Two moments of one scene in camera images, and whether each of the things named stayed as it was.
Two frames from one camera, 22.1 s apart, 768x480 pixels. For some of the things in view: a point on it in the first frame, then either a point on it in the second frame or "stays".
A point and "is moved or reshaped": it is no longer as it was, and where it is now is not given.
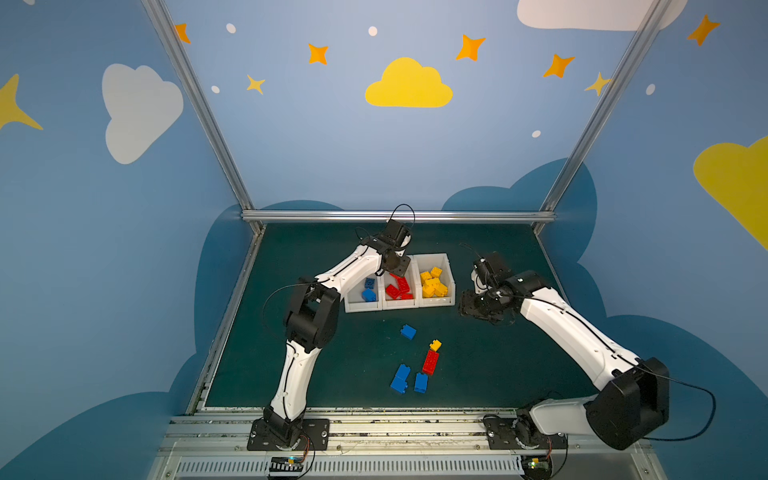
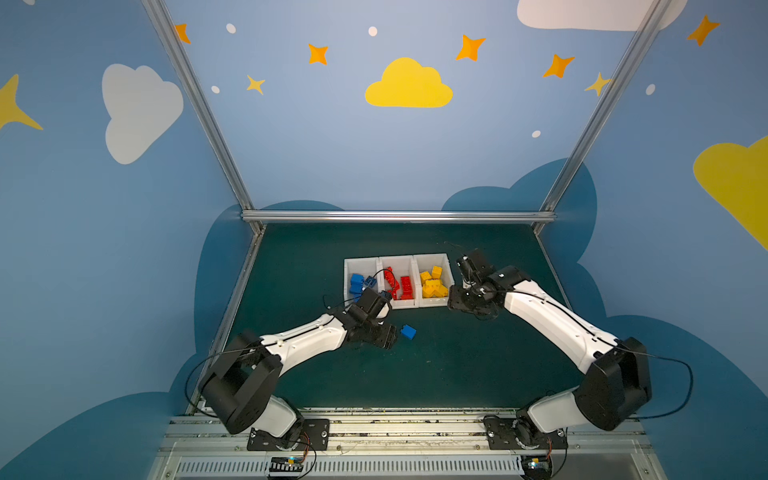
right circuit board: [536, 467] stays
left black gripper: [397, 264] to [380, 334]
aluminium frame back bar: [398, 214] stays
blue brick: [408, 331] stays
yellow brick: [441, 290] stays
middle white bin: [402, 292] stays
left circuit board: [286, 464] stays
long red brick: [430, 362] to [392, 281]
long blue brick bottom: [400, 379] is moved or reshaped
